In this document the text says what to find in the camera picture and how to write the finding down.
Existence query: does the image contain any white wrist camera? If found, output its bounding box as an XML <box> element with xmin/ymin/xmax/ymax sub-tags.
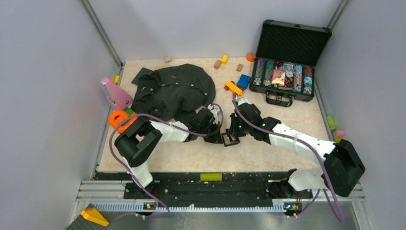
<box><xmin>236</xmin><ymin>97</ymin><xmax>250</xmax><ymax>106</ymax></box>
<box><xmin>207</xmin><ymin>105</ymin><xmax>222</xmax><ymax>125</ymax></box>

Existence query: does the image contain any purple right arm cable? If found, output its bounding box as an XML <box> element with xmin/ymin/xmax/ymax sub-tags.
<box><xmin>231</xmin><ymin>93</ymin><xmax>346</xmax><ymax>223</ymax></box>

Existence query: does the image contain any pink toy ramp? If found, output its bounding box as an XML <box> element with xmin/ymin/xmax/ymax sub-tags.
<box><xmin>101</xmin><ymin>78</ymin><xmax>133</xmax><ymax>110</ymax></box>

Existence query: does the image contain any pink and green toy pile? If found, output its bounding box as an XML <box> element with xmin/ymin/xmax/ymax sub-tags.
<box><xmin>327</xmin><ymin>116</ymin><xmax>345</xmax><ymax>143</ymax></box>

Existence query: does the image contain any wooden block centre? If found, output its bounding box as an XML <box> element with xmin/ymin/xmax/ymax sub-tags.
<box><xmin>214</xmin><ymin>60</ymin><xmax>222</xmax><ymax>69</ymax></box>

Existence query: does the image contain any orange cylinder cup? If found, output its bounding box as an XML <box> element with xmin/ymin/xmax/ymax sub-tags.
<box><xmin>246</xmin><ymin>53</ymin><xmax>257</xmax><ymax>62</ymax></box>

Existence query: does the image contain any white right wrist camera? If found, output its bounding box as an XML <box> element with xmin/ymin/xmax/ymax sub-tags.
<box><xmin>236</xmin><ymin>97</ymin><xmax>250</xmax><ymax>106</ymax></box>

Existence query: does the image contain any yellow cube block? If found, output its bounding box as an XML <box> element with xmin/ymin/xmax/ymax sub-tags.
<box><xmin>221</xmin><ymin>55</ymin><xmax>228</xmax><ymax>65</ymax></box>

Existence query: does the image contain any small wooden block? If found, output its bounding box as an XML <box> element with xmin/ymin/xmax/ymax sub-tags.
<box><xmin>236</xmin><ymin>64</ymin><xmax>244</xmax><ymax>72</ymax></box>

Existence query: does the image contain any black square frame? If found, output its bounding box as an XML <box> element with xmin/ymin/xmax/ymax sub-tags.
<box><xmin>221</xmin><ymin>129</ymin><xmax>240</xmax><ymax>147</ymax></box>

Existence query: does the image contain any dark pinstriped garment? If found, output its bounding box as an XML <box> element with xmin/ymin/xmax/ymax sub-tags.
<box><xmin>131</xmin><ymin>64</ymin><xmax>216</xmax><ymax>122</ymax></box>

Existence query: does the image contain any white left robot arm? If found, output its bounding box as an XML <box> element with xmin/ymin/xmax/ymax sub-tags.
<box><xmin>109</xmin><ymin>104</ymin><xmax>224</xmax><ymax>198</ymax></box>

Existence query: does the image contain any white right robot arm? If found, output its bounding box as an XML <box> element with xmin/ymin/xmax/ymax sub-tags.
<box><xmin>232</xmin><ymin>97</ymin><xmax>365</xmax><ymax>197</ymax></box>

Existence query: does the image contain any small yellow brick left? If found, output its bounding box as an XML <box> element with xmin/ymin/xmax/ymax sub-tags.
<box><xmin>114</xmin><ymin>75</ymin><xmax>120</xmax><ymax>85</ymax></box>

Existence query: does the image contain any green flat brick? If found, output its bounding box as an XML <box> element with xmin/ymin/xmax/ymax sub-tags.
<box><xmin>200</xmin><ymin>173</ymin><xmax>223</xmax><ymax>182</ymax></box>

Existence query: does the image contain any yellow toy brick car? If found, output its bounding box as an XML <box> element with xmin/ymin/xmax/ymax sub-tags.
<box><xmin>224</xmin><ymin>81</ymin><xmax>243</xmax><ymax>96</ymax></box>

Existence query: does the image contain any orange curved toy track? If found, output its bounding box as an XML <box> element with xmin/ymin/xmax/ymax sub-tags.
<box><xmin>108</xmin><ymin>110</ymin><xmax>137</xmax><ymax>134</ymax></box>

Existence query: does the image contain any wooden block far left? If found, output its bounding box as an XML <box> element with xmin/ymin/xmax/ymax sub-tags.
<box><xmin>164</xmin><ymin>57</ymin><xmax>172</xmax><ymax>63</ymax></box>

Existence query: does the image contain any black poker chip case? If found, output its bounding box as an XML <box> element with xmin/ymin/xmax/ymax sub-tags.
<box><xmin>249</xmin><ymin>20</ymin><xmax>332</xmax><ymax>107</ymax></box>

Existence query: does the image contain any grey square baseplate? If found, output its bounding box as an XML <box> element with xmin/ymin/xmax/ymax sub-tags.
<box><xmin>131</xmin><ymin>67</ymin><xmax>153</xmax><ymax>85</ymax></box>

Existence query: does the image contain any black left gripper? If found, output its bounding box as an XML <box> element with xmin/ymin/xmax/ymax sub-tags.
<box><xmin>199</xmin><ymin>120</ymin><xmax>223</xmax><ymax>144</ymax></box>

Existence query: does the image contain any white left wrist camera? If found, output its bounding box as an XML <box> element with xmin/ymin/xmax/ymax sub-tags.
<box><xmin>207</xmin><ymin>105</ymin><xmax>222</xmax><ymax>125</ymax></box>

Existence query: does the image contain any blue toy brick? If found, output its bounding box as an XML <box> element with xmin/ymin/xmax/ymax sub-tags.
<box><xmin>237</xmin><ymin>74</ymin><xmax>251</xmax><ymax>91</ymax></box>

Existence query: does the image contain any yellow wedge block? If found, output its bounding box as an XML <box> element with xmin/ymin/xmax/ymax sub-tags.
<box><xmin>80</xmin><ymin>207</ymin><xmax>110</xmax><ymax>227</ymax></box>

